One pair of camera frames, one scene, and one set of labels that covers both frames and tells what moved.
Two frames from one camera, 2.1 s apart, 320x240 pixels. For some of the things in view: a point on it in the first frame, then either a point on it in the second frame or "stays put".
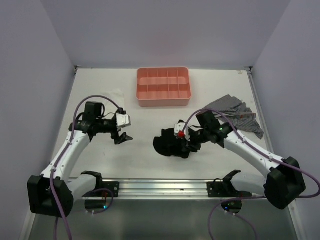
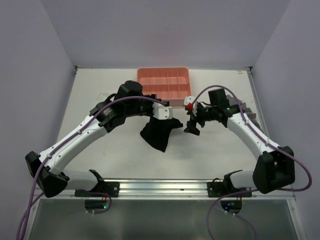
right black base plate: x=225 y=188 stays put
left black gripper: x=117 y=139 → x=150 y=113
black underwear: x=168 y=144 → x=157 y=131
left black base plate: x=105 y=189 stays put
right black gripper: x=192 y=146 → x=192 y=124
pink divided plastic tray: x=163 y=86 stays put
